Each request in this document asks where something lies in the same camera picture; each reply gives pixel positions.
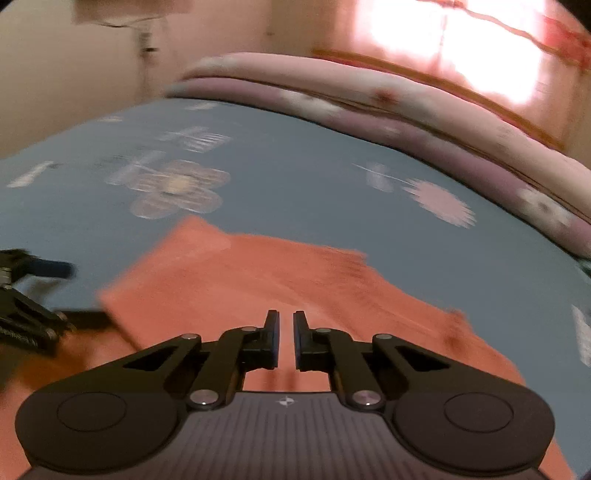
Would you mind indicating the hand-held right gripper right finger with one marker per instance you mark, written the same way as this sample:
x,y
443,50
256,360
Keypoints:
x,y
299,339

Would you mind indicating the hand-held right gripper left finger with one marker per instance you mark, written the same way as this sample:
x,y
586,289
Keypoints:
x,y
274,339

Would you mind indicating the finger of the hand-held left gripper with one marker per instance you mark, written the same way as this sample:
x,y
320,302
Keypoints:
x,y
55,270
87,319

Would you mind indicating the orange striped sweater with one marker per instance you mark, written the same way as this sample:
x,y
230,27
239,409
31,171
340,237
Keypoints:
x,y
221,277

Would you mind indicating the folded floral quilt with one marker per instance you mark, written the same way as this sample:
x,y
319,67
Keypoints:
x,y
369,101

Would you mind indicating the pink striped curtain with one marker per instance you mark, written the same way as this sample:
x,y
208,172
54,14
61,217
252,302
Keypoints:
x,y
461,50

